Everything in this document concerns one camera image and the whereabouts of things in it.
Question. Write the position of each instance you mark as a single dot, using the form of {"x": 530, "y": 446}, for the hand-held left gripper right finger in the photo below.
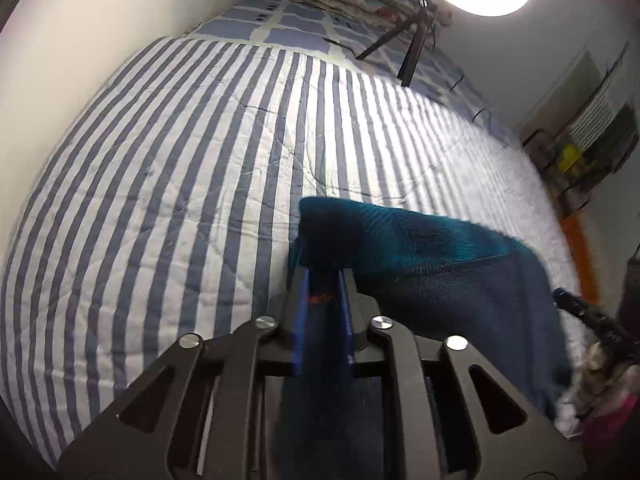
{"x": 346, "y": 330}

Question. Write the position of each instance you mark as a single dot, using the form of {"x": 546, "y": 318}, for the yellow box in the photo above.
{"x": 570, "y": 157}

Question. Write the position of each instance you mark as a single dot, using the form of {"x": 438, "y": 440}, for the teal plaid fleece jacket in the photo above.
{"x": 450, "y": 285}

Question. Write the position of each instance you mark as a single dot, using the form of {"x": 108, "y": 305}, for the dark hanging garment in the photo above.
{"x": 617, "y": 140}

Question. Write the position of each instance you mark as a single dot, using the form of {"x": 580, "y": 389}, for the black clothes rack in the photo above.
{"x": 537, "y": 137}

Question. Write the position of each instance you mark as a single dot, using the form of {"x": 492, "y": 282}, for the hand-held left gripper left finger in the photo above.
{"x": 301, "y": 330}

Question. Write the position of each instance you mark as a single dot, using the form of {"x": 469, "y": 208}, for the blue checked bedsheet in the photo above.
{"x": 295, "y": 20}

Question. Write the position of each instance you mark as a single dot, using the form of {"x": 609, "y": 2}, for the striped hanging towel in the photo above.
{"x": 592, "y": 122}

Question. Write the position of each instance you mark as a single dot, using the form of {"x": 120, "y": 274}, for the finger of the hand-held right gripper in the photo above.
{"x": 570, "y": 302}

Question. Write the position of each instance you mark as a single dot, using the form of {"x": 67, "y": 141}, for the blue white striped blanket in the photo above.
{"x": 175, "y": 185}

